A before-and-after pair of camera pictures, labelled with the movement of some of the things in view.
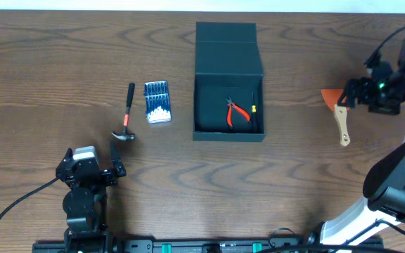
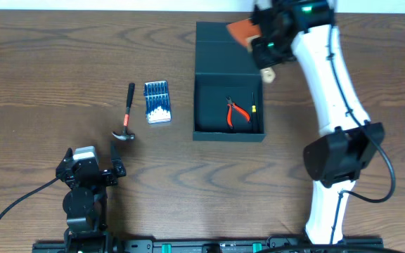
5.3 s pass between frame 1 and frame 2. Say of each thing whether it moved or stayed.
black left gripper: stayed
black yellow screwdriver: stayed
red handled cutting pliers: stayed
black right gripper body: moved
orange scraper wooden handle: moved
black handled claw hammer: stayed
